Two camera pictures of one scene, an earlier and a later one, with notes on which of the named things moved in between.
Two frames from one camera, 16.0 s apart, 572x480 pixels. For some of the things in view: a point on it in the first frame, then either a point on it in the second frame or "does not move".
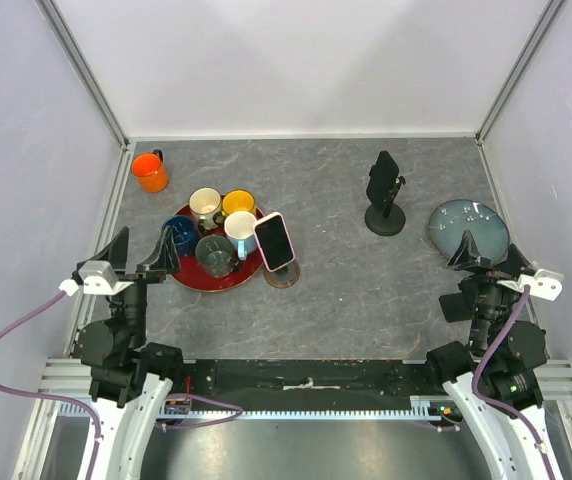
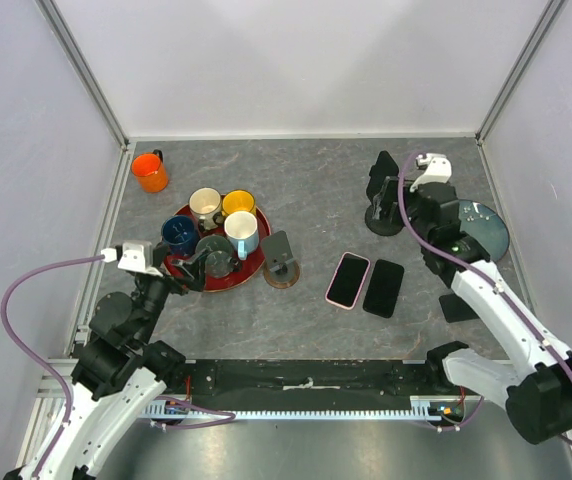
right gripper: [468, 257] -> [414, 194]
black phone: [382, 177] -> [383, 288]
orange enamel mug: [150, 171] does not move
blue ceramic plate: [489, 229] does not move
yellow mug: [238, 200] does not move
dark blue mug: [185, 233] does not move
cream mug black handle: [205, 205] does not move
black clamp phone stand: [388, 219] does not move
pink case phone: [274, 242] -> [348, 280]
